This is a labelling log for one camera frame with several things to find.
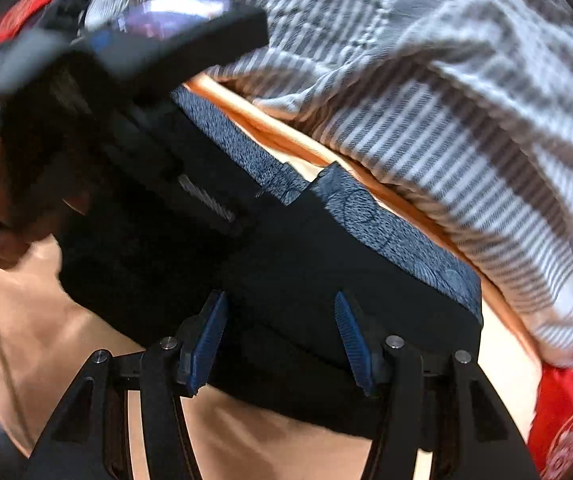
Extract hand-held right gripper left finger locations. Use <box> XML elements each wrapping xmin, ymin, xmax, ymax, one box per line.
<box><xmin>24</xmin><ymin>290</ymin><xmax>230</xmax><ymax>480</ymax></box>

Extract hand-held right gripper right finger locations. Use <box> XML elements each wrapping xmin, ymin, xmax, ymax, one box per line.
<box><xmin>333</xmin><ymin>291</ymin><xmax>542</xmax><ymax>480</ymax></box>

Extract black pants with blue trim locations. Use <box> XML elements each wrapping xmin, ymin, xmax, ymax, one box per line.
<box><xmin>59</xmin><ymin>85</ymin><xmax>484</xmax><ymax>441</ymax></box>

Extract peach bed sheet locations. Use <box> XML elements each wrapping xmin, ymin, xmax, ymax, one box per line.
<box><xmin>0</xmin><ymin>72</ymin><xmax>542</xmax><ymax>480</ymax></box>

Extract red patterned cloth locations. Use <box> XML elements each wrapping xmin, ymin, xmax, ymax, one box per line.
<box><xmin>0</xmin><ymin>0</ymin><xmax>63</xmax><ymax>45</ymax></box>

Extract red patterned garment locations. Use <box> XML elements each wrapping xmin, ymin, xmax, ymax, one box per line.
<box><xmin>527</xmin><ymin>364</ymin><xmax>573</xmax><ymax>480</ymax></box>

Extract grey striped duvet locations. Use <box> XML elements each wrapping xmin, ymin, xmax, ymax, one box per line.
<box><xmin>84</xmin><ymin>0</ymin><xmax>573</xmax><ymax>372</ymax></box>

